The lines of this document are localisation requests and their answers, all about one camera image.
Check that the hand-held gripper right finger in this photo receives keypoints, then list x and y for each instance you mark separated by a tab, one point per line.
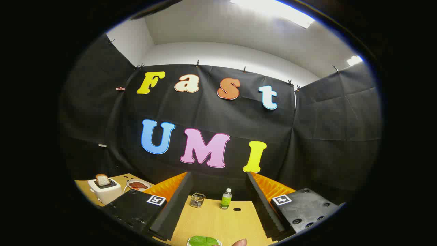
263	208

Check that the white toaster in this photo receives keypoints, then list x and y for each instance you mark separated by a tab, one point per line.
107	194

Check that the long ceiling light panel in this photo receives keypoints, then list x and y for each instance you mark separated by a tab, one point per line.
273	10

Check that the brown steak piece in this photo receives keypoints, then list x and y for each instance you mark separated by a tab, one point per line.
138	185

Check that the green label drink bottle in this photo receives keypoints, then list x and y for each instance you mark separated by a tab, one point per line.
225	200

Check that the small ceiling light panel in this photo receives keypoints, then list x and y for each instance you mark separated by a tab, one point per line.
354	60

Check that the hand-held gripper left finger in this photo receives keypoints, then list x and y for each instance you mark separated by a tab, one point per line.
172	212

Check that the green lettuce leaf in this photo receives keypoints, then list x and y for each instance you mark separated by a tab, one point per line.
203	241

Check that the white bread slice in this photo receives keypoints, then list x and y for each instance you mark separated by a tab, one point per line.
102	179

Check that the white oval steak plate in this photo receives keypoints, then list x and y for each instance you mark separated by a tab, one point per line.
140	181

